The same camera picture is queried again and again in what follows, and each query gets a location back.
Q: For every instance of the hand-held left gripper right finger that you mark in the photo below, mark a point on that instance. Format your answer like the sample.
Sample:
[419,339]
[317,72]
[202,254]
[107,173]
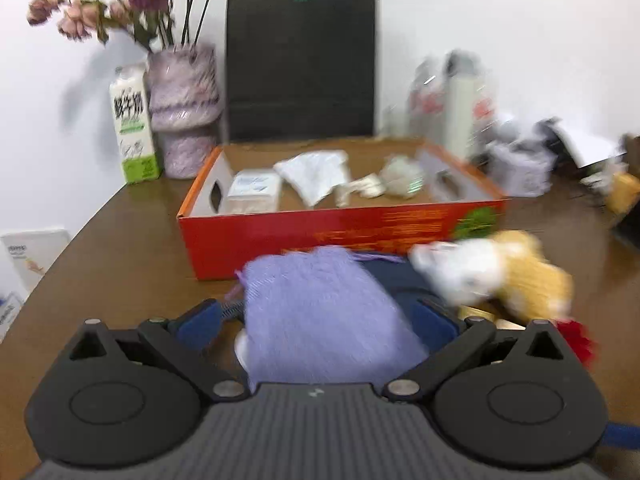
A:
[440,327]

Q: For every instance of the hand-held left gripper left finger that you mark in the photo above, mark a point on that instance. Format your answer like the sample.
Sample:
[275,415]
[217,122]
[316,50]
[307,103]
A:
[200,322]

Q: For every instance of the dark blue cloth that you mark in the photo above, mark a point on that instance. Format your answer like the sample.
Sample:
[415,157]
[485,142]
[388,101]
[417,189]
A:
[395,277]

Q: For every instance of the white and yellow plush toy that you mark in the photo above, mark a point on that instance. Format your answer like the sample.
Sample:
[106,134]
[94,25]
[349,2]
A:
[500,270]

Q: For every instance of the purple knitted pouch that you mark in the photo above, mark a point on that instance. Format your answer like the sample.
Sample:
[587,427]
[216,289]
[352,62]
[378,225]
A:
[320,310]

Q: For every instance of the red cardboard box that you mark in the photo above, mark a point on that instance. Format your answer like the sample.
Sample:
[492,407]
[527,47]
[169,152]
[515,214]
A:
[325,230]

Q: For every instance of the wooden desktop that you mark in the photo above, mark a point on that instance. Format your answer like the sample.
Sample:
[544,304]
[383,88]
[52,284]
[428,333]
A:
[115,240]

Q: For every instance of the red tassel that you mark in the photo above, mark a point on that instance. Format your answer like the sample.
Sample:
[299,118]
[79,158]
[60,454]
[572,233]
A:
[577,340]

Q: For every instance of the crumpled beige paper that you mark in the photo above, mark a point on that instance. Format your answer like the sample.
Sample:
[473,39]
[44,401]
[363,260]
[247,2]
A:
[360,187]

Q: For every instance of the white grey crumpled bag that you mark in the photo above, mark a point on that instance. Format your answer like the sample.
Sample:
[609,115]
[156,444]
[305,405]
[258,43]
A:
[520,165]

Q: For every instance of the white flat box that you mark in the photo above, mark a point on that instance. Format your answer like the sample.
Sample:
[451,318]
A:
[30,255]

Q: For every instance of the white plastic bag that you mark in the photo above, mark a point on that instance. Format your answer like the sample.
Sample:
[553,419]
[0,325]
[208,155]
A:
[315,175]

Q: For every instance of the purple patterned vase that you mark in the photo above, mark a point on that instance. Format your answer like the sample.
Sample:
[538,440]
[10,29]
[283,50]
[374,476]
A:
[185,115]

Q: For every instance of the white green milk carton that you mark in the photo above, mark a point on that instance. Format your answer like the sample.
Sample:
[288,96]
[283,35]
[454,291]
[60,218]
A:
[132,125]

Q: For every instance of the clear bag with cartons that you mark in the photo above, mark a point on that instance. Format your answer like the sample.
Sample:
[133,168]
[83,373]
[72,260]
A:
[450,105]

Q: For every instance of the yellow packet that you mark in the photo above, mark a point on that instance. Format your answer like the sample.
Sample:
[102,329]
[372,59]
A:
[622,192]

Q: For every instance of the white paper sheet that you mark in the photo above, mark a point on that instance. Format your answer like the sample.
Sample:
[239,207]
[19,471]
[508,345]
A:
[585,145]

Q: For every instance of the black paper bag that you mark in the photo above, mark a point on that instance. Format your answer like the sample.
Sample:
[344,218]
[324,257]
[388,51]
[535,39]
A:
[300,65]

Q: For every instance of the dried pink flowers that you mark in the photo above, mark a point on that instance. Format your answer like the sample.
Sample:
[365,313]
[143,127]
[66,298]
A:
[145,5]

